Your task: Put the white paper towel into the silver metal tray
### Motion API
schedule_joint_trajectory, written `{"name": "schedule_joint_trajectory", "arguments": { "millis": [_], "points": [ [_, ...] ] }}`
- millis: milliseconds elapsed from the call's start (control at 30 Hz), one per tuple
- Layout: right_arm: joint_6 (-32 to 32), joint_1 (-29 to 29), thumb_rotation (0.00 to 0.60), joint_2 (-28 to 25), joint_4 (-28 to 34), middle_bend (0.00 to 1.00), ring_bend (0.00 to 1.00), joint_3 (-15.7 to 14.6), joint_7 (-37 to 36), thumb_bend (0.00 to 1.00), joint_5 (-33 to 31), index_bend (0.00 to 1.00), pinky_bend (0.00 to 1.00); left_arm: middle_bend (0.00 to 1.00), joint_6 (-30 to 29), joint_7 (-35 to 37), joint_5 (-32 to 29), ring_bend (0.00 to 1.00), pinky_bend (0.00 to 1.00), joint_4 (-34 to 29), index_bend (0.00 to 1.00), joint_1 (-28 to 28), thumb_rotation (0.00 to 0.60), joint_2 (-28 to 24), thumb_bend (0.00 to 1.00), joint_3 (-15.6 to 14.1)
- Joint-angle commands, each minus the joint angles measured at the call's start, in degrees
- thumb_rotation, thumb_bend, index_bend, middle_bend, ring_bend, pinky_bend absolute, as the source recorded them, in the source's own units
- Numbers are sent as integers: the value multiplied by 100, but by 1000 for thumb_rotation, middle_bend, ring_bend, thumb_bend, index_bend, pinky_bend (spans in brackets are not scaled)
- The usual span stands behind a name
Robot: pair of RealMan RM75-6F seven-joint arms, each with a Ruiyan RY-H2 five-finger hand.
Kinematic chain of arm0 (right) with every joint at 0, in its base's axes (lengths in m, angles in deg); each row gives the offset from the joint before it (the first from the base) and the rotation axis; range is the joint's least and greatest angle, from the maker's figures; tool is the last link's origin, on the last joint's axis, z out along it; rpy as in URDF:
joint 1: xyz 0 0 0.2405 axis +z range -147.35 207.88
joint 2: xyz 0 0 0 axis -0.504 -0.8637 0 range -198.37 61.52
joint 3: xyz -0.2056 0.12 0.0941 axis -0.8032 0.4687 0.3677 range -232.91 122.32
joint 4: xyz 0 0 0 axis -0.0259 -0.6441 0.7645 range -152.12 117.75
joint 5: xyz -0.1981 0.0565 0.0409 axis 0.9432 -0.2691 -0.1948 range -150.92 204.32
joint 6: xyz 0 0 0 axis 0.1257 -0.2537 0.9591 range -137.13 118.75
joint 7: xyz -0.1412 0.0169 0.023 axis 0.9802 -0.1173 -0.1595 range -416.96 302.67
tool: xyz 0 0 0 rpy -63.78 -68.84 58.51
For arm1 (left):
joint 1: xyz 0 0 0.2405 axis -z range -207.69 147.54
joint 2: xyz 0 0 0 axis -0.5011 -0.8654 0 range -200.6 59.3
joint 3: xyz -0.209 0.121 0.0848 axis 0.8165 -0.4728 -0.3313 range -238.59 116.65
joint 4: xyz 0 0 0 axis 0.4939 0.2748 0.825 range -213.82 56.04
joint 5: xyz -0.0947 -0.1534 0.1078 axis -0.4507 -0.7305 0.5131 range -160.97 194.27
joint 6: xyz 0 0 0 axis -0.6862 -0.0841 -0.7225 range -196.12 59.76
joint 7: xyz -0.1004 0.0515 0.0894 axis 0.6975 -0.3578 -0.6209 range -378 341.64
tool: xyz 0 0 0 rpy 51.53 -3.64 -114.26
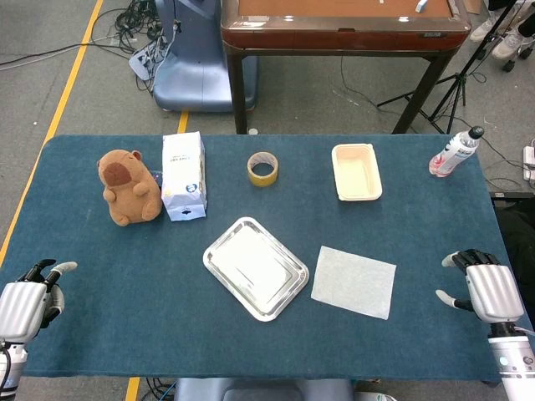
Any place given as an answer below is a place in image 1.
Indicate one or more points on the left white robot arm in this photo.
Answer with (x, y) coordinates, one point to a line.
(10, 363)

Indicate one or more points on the black equipment frame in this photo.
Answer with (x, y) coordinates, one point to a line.
(516, 250)

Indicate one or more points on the blue white mahjong tile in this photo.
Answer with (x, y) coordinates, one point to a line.
(421, 5)

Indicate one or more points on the silver metal tray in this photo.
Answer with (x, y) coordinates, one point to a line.
(255, 267)

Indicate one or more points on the plastic bottle pink drink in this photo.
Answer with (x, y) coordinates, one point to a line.
(453, 152)

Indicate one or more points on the brown cardboard box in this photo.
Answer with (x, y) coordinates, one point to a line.
(472, 6)

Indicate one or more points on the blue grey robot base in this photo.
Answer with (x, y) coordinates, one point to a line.
(263, 390)

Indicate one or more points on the white sneaker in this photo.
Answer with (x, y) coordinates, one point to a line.
(506, 44)
(481, 30)

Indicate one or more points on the white paper sheet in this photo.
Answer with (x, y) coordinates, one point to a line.
(353, 282)

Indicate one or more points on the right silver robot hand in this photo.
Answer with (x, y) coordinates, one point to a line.
(493, 292)

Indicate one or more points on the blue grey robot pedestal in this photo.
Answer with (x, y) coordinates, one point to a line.
(196, 62)

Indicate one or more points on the brown mahjong table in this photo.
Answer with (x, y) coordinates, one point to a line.
(334, 37)

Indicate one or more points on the large white socket board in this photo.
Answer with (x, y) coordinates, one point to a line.
(142, 62)

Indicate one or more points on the black chair caster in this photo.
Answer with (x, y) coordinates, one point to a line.
(510, 65)

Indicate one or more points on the yellow tape roll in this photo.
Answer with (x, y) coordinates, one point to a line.
(262, 180)

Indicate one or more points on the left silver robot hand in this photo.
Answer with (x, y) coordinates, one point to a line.
(21, 309)

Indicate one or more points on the brown capybara plush toy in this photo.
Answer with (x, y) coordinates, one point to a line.
(129, 188)

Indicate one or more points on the black tripod stand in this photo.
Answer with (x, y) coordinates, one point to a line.
(462, 79)

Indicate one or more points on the white paper bag package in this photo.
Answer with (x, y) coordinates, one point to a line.
(184, 179)

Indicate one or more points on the white power strip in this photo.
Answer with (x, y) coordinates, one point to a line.
(529, 163)

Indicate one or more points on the blue felt table cover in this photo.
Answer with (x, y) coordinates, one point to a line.
(125, 292)

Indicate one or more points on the beige plastic food container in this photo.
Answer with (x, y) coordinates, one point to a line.
(357, 175)

